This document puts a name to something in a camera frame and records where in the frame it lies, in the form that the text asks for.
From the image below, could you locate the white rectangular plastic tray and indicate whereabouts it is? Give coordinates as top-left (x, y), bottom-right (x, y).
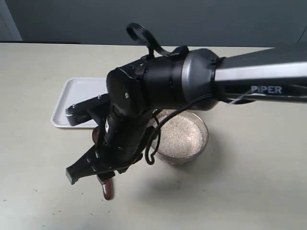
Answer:
top-left (51, 77), bottom-right (107, 128)

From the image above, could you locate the dark red wooden spoon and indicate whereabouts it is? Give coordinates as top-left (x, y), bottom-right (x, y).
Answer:
top-left (92, 126), bottom-right (114, 201)

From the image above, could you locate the black cable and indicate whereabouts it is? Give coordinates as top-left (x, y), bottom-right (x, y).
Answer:
top-left (126, 23), bottom-right (216, 166)

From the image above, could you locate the steel bowl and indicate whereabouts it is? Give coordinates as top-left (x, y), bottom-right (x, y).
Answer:
top-left (155, 111), bottom-right (209, 165)

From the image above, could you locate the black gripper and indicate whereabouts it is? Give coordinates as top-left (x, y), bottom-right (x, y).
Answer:
top-left (66, 105), bottom-right (154, 186)

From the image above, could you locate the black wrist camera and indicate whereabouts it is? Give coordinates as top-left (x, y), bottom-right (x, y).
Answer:
top-left (65, 93), bottom-right (110, 126)

